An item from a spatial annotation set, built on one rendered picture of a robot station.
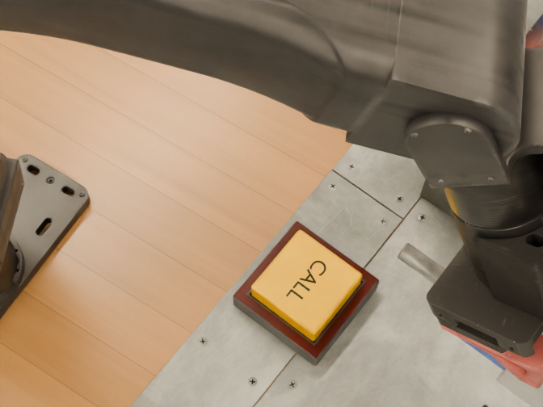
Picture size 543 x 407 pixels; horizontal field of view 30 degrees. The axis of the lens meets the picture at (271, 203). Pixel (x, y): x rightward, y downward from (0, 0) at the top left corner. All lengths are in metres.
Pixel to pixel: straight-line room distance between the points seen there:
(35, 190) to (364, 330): 0.28
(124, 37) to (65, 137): 0.45
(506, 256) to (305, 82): 0.15
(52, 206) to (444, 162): 0.45
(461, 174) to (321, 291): 0.32
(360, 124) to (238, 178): 0.41
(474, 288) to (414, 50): 0.19
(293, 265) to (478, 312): 0.24
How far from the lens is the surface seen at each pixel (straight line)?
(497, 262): 0.51
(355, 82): 0.39
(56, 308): 0.80
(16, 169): 0.68
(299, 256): 0.76
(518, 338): 0.53
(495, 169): 0.44
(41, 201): 0.82
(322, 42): 0.39
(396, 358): 0.78
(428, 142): 0.42
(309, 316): 0.74
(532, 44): 0.80
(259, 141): 0.84
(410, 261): 0.65
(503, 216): 0.49
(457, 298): 0.55
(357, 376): 0.77
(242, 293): 0.76
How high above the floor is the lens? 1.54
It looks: 66 degrees down
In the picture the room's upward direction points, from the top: 1 degrees clockwise
